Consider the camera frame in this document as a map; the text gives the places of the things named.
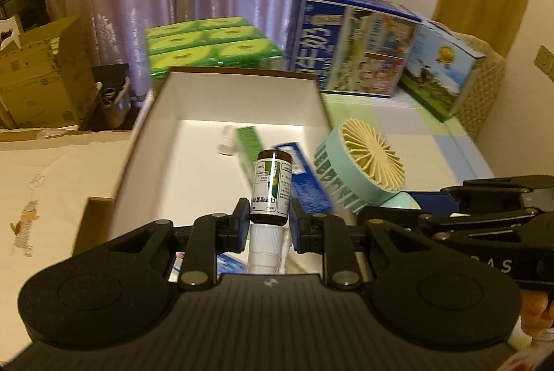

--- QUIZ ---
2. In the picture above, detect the green handheld mini fan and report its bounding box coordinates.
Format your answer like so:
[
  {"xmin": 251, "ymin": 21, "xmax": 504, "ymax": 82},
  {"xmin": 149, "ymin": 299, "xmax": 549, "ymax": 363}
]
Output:
[{"xmin": 313, "ymin": 118, "xmax": 421, "ymax": 215}]

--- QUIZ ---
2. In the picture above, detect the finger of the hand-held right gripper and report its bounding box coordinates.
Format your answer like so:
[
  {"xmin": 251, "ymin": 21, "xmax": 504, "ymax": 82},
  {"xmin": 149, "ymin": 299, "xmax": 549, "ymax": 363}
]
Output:
[
  {"xmin": 417, "ymin": 208, "xmax": 554, "ymax": 245},
  {"xmin": 440, "ymin": 175, "xmax": 554, "ymax": 208}
]

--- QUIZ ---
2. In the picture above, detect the wall socket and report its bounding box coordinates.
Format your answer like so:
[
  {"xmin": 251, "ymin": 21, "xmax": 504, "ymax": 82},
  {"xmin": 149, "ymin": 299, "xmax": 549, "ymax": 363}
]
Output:
[{"xmin": 534, "ymin": 44, "xmax": 554, "ymax": 78}]

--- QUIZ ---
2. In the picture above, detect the cow print milk carton case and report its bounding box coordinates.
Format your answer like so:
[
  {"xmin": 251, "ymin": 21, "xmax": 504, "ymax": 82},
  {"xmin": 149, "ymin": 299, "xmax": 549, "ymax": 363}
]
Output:
[{"xmin": 397, "ymin": 20, "xmax": 489, "ymax": 123}]

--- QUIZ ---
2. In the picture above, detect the blue milk carton case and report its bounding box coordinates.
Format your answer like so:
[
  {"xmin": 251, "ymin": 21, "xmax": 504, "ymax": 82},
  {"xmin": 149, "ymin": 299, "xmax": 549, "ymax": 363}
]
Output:
[{"xmin": 287, "ymin": 0, "xmax": 422, "ymax": 98}]

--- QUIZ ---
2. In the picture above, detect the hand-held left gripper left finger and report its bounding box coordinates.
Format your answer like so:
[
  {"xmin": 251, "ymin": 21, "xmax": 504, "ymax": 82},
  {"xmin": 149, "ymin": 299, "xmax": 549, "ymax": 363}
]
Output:
[{"xmin": 73, "ymin": 197, "xmax": 253, "ymax": 291}]

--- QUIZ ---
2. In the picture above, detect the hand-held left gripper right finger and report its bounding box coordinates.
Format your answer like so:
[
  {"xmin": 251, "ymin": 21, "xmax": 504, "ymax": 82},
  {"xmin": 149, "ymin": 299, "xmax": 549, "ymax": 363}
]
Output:
[{"xmin": 288, "ymin": 199, "xmax": 465, "ymax": 290}]

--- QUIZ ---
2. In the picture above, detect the brown cardboard box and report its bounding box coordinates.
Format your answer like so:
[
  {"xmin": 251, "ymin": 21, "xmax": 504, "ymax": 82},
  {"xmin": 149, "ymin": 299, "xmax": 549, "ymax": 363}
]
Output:
[{"xmin": 0, "ymin": 15, "xmax": 101, "ymax": 130}]

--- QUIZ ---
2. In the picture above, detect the flat brown cardboard sheet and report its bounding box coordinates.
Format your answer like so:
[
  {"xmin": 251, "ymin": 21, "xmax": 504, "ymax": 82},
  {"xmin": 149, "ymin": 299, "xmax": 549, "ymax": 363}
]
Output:
[{"xmin": 0, "ymin": 128, "xmax": 136, "ymax": 270}]

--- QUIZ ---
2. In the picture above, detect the pack of green tissue packets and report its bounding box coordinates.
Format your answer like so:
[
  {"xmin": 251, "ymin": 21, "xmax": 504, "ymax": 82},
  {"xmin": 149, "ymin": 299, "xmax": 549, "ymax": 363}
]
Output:
[{"xmin": 144, "ymin": 15, "xmax": 285, "ymax": 74}]

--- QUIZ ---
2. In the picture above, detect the clear spray bottle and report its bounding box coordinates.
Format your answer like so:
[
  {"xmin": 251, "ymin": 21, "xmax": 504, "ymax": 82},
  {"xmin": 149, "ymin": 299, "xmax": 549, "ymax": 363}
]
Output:
[{"xmin": 217, "ymin": 124, "xmax": 237, "ymax": 156}]

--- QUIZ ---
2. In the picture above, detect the brown spray bottle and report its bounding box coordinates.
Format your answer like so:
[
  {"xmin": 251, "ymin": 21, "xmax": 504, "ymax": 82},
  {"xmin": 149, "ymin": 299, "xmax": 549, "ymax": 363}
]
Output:
[{"xmin": 248, "ymin": 149, "xmax": 294, "ymax": 275}]

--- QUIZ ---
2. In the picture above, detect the blue carton box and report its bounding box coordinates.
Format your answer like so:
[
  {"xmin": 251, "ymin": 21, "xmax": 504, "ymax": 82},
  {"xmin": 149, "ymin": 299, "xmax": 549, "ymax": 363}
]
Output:
[{"xmin": 276, "ymin": 141, "xmax": 335, "ymax": 218}]

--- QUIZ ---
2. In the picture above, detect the green carton box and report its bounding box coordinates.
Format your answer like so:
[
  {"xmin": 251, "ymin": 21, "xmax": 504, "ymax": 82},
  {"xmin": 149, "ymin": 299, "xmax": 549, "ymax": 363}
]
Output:
[{"xmin": 235, "ymin": 126, "xmax": 266, "ymax": 182}]

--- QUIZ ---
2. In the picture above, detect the white cardboard box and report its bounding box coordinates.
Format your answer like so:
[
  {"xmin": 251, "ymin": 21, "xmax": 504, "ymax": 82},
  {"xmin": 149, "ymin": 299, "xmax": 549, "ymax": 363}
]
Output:
[{"xmin": 87, "ymin": 67, "xmax": 337, "ymax": 282}]

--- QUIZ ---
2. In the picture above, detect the person's right hand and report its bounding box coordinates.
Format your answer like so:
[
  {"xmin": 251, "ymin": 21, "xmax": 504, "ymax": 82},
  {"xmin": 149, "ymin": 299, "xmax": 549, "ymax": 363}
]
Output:
[{"xmin": 520, "ymin": 291, "xmax": 554, "ymax": 342}]

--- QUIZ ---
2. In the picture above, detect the blue packet in clear case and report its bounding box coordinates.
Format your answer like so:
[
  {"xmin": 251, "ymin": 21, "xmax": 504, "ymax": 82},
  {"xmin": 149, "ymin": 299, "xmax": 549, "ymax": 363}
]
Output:
[{"xmin": 172, "ymin": 251, "xmax": 251, "ymax": 282}]

